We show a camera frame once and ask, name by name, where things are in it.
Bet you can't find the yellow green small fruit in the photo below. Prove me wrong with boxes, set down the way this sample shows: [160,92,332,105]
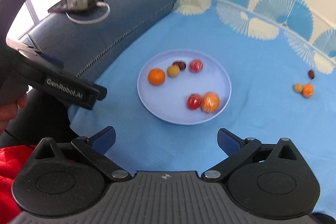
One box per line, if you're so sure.
[167,65,180,78]

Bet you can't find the black smartphone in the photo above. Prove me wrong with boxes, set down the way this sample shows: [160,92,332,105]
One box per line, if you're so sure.
[47,0,104,14]

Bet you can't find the shiny red small tomato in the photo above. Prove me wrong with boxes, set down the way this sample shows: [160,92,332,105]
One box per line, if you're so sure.
[186,93,203,110]

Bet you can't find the plastic wrapped orange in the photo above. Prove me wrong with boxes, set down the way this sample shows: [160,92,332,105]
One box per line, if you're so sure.
[201,92,221,113]

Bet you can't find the red garment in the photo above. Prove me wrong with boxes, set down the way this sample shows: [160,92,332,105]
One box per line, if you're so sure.
[0,145,33,223]

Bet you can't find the white charging cable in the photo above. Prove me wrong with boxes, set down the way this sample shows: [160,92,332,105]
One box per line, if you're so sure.
[65,1,111,25]

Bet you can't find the pink red fruit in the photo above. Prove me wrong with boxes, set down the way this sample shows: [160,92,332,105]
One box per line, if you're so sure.
[189,59,203,73]

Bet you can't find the person's left hand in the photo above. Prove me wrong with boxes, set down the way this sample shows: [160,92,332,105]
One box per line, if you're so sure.
[0,94,27,133]

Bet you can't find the blue denim sofa armrest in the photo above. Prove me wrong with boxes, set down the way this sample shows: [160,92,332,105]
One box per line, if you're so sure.
[19,0,184,130]

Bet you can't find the dark red jujube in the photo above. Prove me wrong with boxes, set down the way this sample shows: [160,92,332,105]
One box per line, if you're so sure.
[307,70,315,80]
[173,61,187,71]

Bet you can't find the small orange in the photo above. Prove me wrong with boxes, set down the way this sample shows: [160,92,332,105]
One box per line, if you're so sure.
[301,83,314,98]

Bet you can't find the blue patterned sofa cloth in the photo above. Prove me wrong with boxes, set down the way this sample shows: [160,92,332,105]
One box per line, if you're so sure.
[68,0,336,215]

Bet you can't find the bare orange mandarin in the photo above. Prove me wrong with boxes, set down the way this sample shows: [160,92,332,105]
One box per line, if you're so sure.
[147,68,166,86]

